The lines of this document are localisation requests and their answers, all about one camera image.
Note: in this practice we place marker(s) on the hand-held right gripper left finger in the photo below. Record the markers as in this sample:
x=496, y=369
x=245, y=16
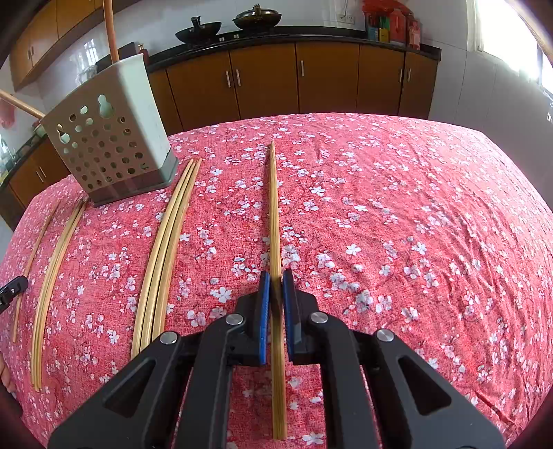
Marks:
x=264, y=319

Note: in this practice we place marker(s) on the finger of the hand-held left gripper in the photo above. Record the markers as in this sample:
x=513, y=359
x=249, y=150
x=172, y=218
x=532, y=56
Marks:
x=15, y=290

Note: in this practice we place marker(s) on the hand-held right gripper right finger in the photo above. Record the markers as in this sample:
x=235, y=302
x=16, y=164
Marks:
x=290, y=319

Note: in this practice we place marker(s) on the bamboo chopstick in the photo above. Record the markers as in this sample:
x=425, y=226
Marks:
x=36, y=246
x=169, y=259
x=43, y=302
x=273, y=216
x=50, y=302
x=153, y=259
x=160, y=259

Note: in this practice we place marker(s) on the grey perforated utensil holder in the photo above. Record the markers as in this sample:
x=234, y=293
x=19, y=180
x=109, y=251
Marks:
x=129, y=129

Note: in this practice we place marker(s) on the person's left hand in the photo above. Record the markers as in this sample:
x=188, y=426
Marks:
x=5, y=375

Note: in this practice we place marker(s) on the short wooden base cabinet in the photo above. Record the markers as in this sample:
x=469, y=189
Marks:
x=34, y=172

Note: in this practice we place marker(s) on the red floral tablecloth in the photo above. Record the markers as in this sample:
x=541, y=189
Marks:
x=389, y=216

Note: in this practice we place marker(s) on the red hanging bag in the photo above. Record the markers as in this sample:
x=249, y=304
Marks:
x=6, y=115

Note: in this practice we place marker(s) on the long wooden base cabinet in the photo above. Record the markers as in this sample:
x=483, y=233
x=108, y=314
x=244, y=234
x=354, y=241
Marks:
x=328, y=82

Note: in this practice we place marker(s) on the chopsticks standing in holder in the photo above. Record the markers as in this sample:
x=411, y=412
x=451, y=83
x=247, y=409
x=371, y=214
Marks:
x=43, y=34

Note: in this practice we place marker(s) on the red bottle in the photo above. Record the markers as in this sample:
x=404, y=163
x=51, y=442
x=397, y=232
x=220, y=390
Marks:
x=143, y=54

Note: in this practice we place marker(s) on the black kitchen countertop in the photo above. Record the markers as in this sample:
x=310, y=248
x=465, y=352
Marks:
x=302, y=32

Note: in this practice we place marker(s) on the black wok with lid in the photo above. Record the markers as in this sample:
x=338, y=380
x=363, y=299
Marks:
x=257, y=19

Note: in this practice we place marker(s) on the red packages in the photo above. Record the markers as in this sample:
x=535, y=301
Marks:
x=389, y=23

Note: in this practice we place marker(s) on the bright window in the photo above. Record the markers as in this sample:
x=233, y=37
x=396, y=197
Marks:
x=505, y=34

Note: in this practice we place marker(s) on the white wall socket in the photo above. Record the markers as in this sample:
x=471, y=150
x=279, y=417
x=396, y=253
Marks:
x=347, y=18

